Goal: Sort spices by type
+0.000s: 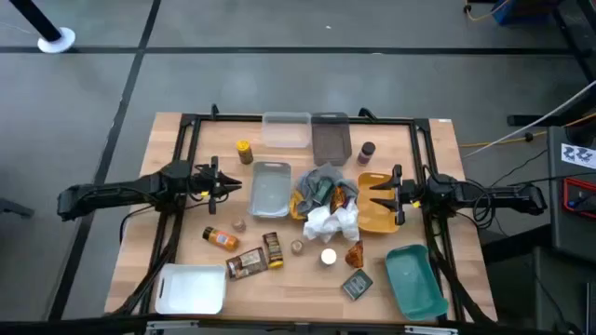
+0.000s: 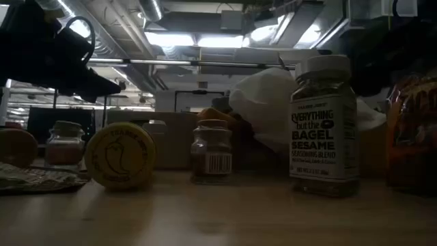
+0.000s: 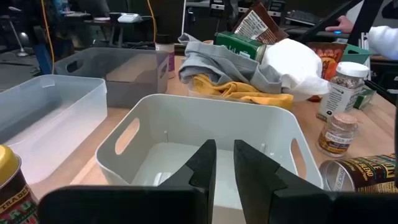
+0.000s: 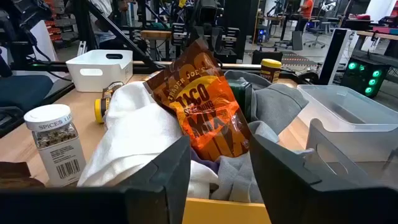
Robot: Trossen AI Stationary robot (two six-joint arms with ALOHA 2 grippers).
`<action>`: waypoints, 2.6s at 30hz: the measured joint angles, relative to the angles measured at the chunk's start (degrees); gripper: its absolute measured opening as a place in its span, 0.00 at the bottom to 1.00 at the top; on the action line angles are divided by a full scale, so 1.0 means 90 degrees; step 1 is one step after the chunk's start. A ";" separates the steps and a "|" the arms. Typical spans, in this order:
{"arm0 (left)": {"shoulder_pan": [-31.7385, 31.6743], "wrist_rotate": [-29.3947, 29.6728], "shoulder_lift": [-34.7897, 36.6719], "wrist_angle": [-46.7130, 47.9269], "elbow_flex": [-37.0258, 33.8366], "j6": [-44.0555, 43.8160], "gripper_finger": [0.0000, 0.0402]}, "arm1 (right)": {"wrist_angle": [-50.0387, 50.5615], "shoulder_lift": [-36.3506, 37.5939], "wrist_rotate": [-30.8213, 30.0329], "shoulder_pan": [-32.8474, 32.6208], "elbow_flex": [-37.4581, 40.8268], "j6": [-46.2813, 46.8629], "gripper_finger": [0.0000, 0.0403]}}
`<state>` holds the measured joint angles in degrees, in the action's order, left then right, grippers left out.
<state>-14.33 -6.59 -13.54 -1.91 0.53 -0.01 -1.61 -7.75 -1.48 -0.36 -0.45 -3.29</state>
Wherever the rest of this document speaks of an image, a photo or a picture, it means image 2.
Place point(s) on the dark computer monitor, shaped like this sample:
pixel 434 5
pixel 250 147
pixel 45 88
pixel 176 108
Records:
pixel 35 126

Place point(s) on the grey cloth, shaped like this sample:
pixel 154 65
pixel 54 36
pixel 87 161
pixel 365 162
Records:
pixel 221 104

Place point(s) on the bright ceiling light panel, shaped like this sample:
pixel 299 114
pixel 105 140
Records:
pixel 222 41

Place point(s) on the brown foil spice packet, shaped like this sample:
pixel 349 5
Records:
pixel 34 179

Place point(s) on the orange spice bottle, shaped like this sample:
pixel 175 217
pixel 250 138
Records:
pixel 17 148

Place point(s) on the small jar of red spice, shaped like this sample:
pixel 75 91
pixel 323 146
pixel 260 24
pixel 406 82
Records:
pixel 65 150

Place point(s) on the round metal air duct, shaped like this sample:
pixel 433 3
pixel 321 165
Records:
pixel 102 37

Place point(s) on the black metal stand frame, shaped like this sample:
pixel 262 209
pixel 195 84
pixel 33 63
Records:
pixel 199 92
pixel 104 112

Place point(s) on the small jar of brown spice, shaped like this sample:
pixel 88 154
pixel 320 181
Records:
pixel 210 147

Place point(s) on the silver overhead rail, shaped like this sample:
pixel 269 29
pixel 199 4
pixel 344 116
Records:
pixel 160 62

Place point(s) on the yellow-lid spice jar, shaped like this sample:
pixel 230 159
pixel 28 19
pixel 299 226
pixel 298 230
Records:
pixel 119 157

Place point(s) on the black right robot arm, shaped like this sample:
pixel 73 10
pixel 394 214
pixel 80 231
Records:
pixel 392 58

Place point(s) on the light grey plastic bin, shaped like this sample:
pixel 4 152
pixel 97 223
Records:
pixel 177 136

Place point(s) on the white plastic bag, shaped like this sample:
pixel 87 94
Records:
pixel 263 102

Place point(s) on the mustard yellow plastic bin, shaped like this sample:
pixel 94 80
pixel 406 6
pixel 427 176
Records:
pixel 372 150

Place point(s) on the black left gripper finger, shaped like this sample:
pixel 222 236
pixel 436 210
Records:
pixel 100 88

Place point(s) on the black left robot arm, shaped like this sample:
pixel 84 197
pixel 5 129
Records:
pixel 20 44

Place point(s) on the white-lid bagel seasoning jar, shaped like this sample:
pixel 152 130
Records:
pixel 324 143

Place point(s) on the shiny orange spice packet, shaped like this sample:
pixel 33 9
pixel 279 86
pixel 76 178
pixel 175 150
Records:
pixel 413 136

